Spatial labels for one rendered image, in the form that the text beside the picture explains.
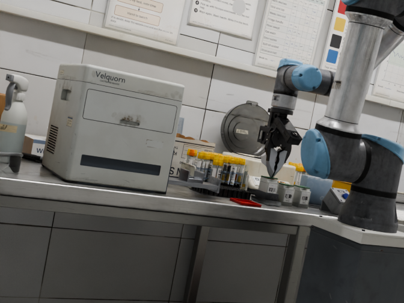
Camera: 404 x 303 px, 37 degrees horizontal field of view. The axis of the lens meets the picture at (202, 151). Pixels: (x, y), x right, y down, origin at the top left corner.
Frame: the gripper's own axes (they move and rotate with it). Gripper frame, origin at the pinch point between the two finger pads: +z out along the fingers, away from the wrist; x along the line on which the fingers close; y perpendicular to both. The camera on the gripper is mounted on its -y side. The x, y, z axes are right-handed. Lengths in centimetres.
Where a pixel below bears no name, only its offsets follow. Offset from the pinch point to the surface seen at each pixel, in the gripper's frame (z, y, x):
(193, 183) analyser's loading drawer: 5.7, -4.9, 29.3
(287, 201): 7.9, 0.0, -7.4
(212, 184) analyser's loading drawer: 5.6, -3.4, 22.5
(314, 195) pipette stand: 5.4, 4.8, -21.5
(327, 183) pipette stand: 0.7, 4.4, -25.7
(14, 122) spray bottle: -2, 15, 76
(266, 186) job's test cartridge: 4.0, -0.5, 2.0
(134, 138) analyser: -4, -6, 50
